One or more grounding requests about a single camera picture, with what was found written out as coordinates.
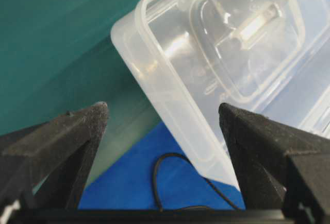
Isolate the blue mat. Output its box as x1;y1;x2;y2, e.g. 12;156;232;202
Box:
78;123;245;210

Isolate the translucent plastic tool box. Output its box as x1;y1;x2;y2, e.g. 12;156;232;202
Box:
110;0;329;187

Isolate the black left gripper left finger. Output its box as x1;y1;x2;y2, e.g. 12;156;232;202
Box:
1;101;108;209

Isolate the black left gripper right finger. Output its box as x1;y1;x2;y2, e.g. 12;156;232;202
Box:
218;103;329;219

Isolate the thin black cable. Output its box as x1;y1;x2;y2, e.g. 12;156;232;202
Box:
152;153;244;212

